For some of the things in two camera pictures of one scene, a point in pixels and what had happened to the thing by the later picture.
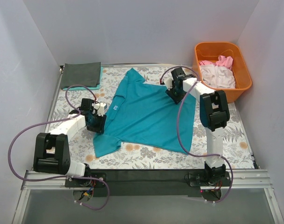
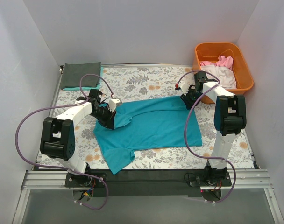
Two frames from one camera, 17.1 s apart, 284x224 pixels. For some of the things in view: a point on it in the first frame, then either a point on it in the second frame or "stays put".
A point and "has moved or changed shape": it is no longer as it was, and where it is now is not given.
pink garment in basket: [224, 61] stays put
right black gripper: [173, 95] to [188, 97]
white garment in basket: [217, 77] stays put
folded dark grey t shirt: [87, 74] stays put
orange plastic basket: [220, 66] stays put
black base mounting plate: [146, 182] stays put
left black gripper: [96, 124] to [107, 118]
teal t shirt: [142, 114] has moved or changed shape
